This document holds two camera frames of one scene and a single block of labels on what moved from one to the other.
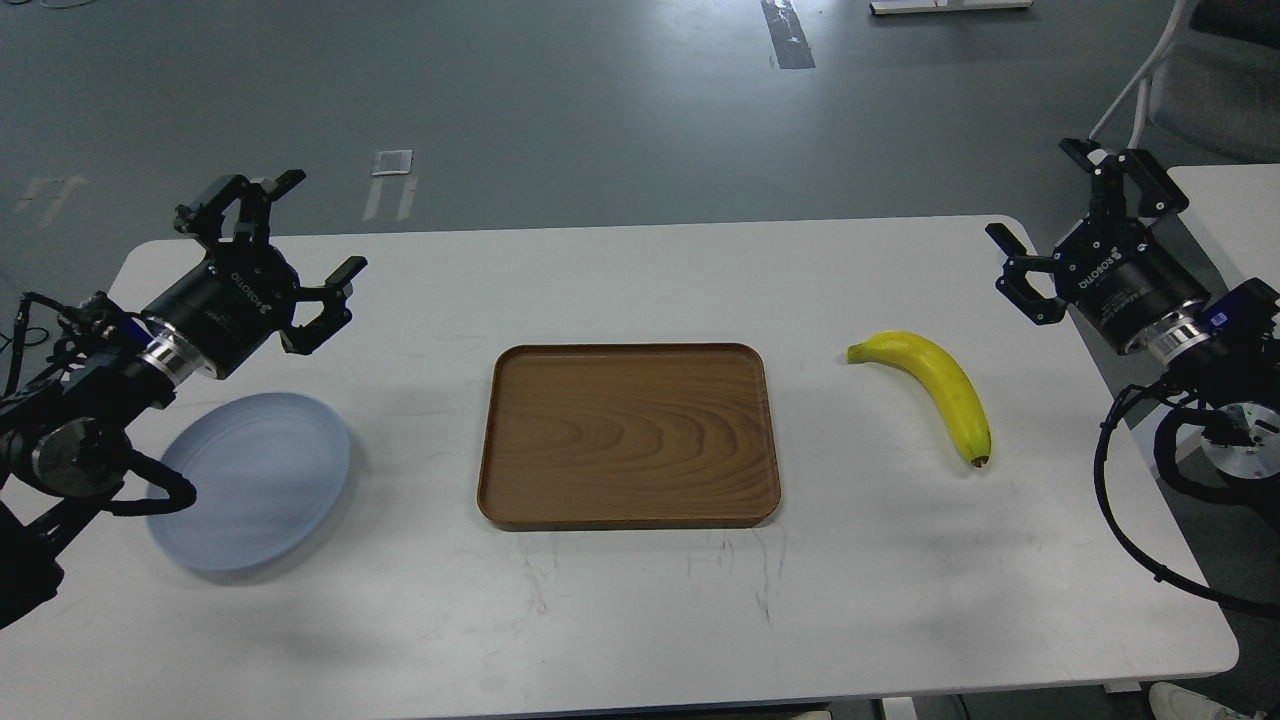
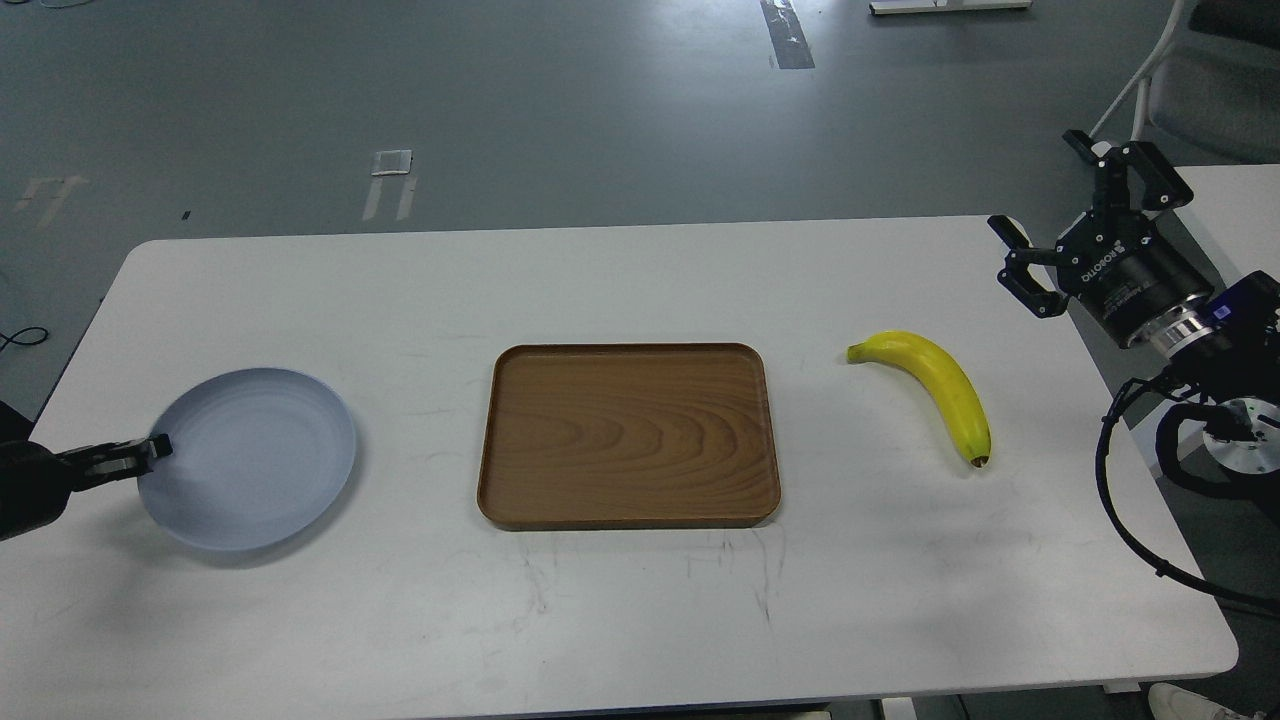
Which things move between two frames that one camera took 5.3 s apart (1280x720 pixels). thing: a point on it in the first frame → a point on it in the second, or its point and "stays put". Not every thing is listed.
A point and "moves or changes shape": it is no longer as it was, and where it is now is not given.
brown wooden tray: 628,436 stays put
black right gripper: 1117,270 stays put
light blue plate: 265,471 moves or changes shape
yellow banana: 941,371 stays put
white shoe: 1167,701 stays put
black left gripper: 241,298 → 35,487
